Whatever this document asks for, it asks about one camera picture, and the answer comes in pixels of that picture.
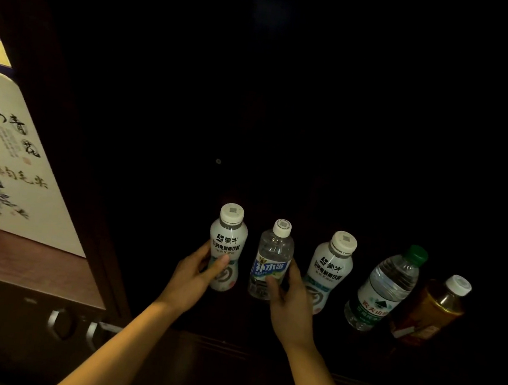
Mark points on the brown wooden cabinet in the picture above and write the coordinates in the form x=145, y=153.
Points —
x=19, y=263

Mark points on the person's right hand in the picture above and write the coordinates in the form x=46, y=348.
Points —
x=292, y=315

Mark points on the person's right thumb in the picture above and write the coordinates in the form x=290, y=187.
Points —
x=273, y=288

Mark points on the green-capped water bottle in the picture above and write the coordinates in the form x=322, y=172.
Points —
x=380, y=291

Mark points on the cream box with flower print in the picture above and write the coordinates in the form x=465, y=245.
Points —
x=12, y=169

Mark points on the person's left thumb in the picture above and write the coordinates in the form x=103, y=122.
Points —
x=217, y=268

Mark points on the person's left hand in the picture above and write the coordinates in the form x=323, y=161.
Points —
x=185, y=285

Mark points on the clear bottle with blue label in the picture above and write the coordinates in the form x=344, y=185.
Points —
x=274, y=252

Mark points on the person's left forearm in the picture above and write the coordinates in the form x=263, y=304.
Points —
x=119, y=351

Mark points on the white drink bottle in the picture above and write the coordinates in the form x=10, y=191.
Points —
x=228, y=240
x=330, y=268

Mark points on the amber tea bottle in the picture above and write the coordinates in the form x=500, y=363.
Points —
x=433, y=309

